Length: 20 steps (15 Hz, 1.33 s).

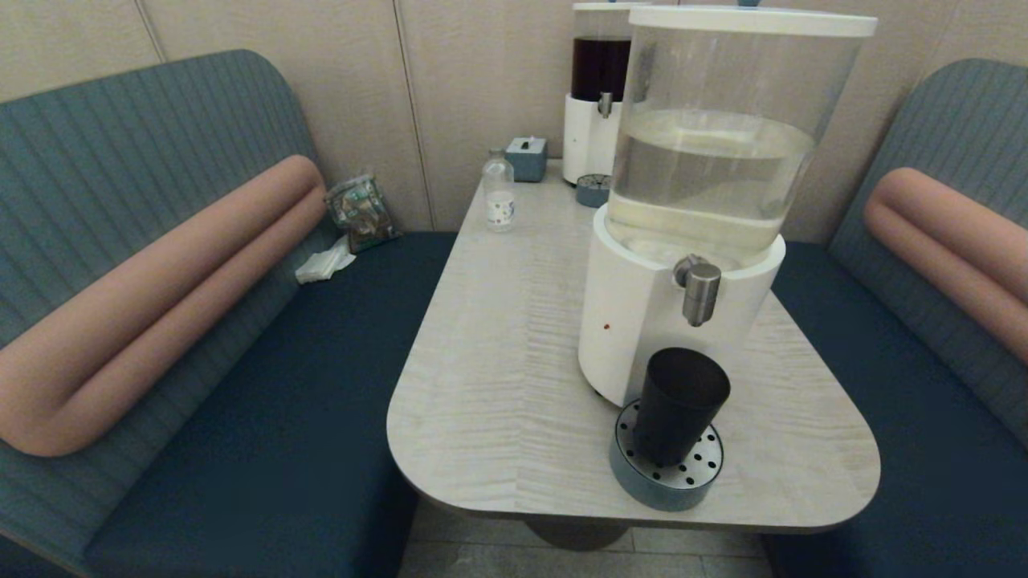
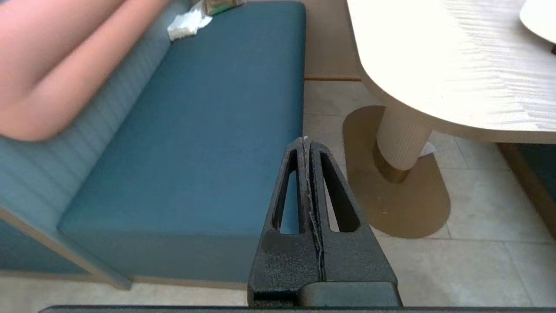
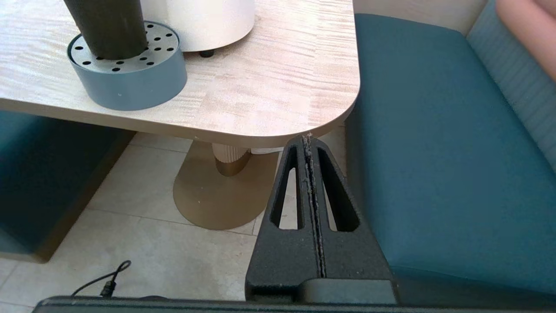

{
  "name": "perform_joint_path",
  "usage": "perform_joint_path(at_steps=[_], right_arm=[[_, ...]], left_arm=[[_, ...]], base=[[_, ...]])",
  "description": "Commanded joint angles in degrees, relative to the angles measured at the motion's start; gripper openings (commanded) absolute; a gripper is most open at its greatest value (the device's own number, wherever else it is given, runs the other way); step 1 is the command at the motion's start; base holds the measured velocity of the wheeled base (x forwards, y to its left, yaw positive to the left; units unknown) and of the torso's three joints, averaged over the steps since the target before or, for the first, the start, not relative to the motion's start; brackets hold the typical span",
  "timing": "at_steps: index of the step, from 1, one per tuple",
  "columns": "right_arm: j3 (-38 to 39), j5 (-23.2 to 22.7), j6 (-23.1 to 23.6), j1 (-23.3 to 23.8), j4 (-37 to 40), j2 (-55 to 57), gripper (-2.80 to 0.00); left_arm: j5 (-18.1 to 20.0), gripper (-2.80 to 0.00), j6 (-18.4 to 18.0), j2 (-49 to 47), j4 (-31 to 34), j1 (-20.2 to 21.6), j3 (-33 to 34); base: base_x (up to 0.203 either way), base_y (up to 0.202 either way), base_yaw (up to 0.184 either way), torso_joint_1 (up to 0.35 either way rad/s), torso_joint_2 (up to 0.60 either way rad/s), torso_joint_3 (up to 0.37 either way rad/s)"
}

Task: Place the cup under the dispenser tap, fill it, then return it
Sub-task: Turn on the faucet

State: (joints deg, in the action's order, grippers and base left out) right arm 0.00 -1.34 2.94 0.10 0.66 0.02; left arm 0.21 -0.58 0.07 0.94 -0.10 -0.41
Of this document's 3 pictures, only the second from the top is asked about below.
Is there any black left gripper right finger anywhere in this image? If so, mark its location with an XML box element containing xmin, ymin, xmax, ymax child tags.
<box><xmin>308</xmin><ymin>140</ymin><xmax>398</xmax><ymax>283</ymax></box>

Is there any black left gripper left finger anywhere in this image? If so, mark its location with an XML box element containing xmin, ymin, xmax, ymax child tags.
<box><xmin>248</xmin><ymin>137</ymin><xmax>324</xmax><ymax>305</ymax></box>

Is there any table pedestal with base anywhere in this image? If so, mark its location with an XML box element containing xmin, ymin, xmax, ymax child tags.
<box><xmin>342</xmin><ymin>104</ymin><xmax>451</xmax><ymax>239</ymax></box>

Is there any crumpled white tissue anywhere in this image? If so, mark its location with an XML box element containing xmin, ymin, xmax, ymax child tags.
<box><xmin>167</xmin><ymin>2</ymin><xmax>213</xmax><ymax>41</ymax></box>

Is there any pink bolster cushion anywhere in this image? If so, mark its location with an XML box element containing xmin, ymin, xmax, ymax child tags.
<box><xmin>0</xmin><ymin>0</ymin><xmax>171</xmax><ymax>142</ymax></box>

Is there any clear water dispenser white base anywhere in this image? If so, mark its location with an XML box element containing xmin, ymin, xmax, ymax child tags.
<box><xmin>519</xmin><ymin>0</ymin><xmax>556</xmax><ymax>55</ymax></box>

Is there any clear snack bag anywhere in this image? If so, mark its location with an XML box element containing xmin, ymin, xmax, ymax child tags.
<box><xmin>204</xmin><ymin>0</ymin><xmax>246</xmax><ymax>16</ymax></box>

